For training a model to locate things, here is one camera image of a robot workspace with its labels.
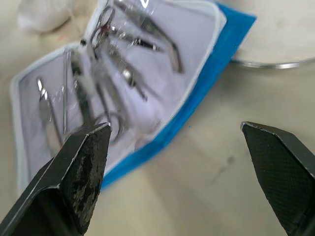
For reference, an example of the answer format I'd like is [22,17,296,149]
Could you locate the silver bent forceps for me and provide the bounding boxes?
[114,0,185,74]

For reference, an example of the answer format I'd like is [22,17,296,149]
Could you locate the blue surgical instrument pack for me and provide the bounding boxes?
[9,0,258,197]

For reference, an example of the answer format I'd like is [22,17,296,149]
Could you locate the round metal tray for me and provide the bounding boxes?
[230,0,315,70]

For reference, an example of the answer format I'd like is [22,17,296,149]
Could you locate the silver ring-handled scissors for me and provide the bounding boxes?
[80,6,116,60]
[70,51,130,143]

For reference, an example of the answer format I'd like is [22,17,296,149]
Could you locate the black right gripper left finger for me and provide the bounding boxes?
[0,122,112,236]

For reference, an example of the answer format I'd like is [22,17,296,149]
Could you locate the silver scalpel handle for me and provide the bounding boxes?
[108,24,164,53]

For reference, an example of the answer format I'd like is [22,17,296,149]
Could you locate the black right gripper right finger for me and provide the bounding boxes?
[240,120,315,236]

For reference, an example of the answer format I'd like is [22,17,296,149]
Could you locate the silver knurled probe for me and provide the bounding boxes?
[109,46,149,102]

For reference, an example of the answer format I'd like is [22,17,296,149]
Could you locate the white crumpled cloth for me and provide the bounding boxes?
[16,0,74,34]

